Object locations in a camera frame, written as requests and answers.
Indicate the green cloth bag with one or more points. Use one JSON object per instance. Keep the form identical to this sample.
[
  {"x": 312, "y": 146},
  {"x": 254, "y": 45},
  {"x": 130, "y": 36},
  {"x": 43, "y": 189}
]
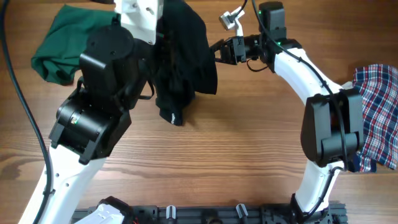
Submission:
[{"x": 57, "y": 58}]

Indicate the white cloth piece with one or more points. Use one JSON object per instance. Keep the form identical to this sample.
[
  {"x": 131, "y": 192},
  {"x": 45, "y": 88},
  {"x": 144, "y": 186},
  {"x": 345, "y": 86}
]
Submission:
[{"x": 347, "y": 86}]

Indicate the black garment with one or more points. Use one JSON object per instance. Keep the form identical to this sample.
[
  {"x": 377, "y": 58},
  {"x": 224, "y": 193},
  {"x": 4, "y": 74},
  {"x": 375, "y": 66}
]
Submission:
[{"x": 185, "y": 62}]

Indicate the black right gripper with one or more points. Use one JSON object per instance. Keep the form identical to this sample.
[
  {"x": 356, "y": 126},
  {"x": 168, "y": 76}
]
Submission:
[{"x": 231, "y": 50}]

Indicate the plaid checkered cloth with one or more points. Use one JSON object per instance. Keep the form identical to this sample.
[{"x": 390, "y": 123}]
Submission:
[{"x": 377, "y": 84}]

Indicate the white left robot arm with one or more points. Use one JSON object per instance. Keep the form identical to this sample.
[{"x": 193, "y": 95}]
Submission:
[{"x": 91, "y": 121}]

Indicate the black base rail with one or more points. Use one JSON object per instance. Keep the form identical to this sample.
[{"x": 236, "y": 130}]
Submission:
[{"x": 211, "y": 214}]

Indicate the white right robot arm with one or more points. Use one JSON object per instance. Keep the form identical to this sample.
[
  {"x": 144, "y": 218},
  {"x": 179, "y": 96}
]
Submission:
[{"x": 332, "y": 127}]

